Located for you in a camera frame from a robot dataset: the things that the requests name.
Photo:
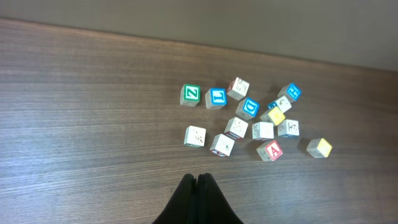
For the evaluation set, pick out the yellow block in cluster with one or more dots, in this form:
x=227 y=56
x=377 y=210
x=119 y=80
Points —
x=274 y=116

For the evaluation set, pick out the white block blue bottom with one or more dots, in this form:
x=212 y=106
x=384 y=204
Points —
x=288 y=128

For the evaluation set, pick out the blue D letter block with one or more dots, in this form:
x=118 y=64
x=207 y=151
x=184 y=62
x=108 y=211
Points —
x=247 y=108

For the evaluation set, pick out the red A letter block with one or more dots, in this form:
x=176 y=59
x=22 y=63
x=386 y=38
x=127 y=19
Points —
x=269 y=151

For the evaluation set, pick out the lone yellow block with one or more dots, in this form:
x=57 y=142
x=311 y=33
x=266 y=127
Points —
x=319 y=148

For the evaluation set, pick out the white block blue side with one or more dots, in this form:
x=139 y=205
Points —
x=282 y=103

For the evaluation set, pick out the white picture block top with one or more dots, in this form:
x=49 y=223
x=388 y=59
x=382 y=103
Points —
x=238 y=89

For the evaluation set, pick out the white block green side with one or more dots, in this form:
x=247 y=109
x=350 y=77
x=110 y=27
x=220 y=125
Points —
x=194 y=136

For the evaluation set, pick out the blue L letter block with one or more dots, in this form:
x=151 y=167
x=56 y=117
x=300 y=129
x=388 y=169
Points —
x=216 y=98

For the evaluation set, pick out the green Z letter block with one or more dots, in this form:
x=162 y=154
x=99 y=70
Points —
x=190 y=95

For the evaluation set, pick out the white block red side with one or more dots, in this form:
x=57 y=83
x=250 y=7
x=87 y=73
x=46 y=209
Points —
x=236 y=128

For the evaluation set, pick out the blue block far right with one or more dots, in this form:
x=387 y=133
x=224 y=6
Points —
x=292 y=92

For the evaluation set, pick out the small white centre block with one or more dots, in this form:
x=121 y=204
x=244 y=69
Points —
x=262 y=131

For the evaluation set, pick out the white block red V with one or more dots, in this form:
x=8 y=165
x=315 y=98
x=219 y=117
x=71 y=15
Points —
x=222 y=145

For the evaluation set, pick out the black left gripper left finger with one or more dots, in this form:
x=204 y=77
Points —
x=182 y=206

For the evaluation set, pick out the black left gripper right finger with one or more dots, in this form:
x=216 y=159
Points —
x=213 y=208

